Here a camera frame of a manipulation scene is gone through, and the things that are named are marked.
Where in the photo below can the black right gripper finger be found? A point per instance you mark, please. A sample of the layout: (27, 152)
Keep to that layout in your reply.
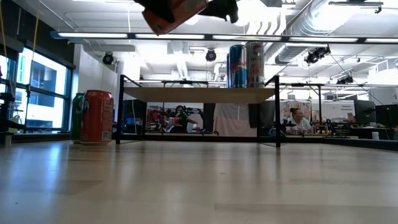
(220, 9)
(157, 7)

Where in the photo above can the wooden shelf black metal frame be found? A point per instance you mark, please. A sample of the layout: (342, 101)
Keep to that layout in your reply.
(199, 95)

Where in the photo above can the black ceiling rail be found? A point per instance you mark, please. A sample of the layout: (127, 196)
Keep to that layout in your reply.
(356, 3)

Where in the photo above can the black monitor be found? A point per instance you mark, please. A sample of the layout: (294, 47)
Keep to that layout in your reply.
(387, 115)
(363, 110)

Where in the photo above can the black equipment rack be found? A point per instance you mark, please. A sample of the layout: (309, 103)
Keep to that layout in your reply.
(4, 109)

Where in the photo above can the green soda can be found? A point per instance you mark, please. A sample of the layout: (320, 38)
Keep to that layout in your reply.
(77, 118)

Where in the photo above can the large window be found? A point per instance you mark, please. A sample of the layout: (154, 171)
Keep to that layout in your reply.
(43, 93)

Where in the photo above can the black ceiling camera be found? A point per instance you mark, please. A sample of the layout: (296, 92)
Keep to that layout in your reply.
(345, 80)
(108, 58)
(211, 55)
(317, 54)

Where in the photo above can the linear ceiling light bar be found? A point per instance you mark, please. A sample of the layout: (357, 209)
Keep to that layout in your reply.
(326, 39)

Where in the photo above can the grey pink hung cloth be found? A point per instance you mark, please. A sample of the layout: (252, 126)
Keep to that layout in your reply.
(233, 119)

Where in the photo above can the person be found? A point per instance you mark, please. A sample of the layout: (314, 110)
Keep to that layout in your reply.
(297, 120)
(182, 117)

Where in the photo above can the white cup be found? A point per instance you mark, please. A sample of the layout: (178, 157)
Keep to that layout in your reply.
(375, 135)

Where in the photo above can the red soda can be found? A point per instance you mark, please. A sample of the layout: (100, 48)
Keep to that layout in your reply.
(186, 14)
(97, 118)

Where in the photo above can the tall white can black lid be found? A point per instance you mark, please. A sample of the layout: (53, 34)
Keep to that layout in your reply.
(255, 64)

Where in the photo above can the black aluminium table frame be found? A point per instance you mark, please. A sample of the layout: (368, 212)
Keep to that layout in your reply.
(367, 143)

